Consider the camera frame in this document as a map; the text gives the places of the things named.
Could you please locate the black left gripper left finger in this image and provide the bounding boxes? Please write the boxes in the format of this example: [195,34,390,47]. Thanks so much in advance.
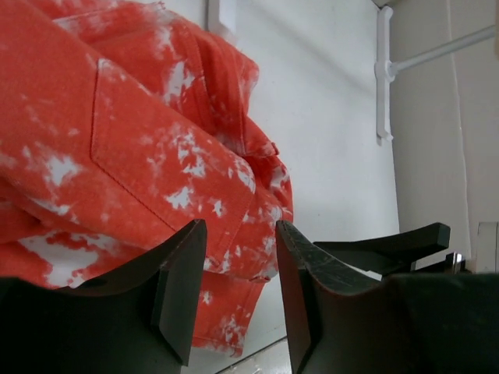
[1,220,207,373]

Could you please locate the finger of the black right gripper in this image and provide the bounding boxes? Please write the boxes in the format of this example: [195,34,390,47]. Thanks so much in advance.
[313,223,451,276]

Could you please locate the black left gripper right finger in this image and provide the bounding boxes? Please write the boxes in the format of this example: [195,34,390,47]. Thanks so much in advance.
[275,221,498,373]

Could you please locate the orange white tie-dye trousers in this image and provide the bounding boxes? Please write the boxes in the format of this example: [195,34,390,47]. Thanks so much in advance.
[1,1,293,357]

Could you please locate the white clothes rack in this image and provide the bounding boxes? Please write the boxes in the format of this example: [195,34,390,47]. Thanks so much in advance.
[206,0,499,147]

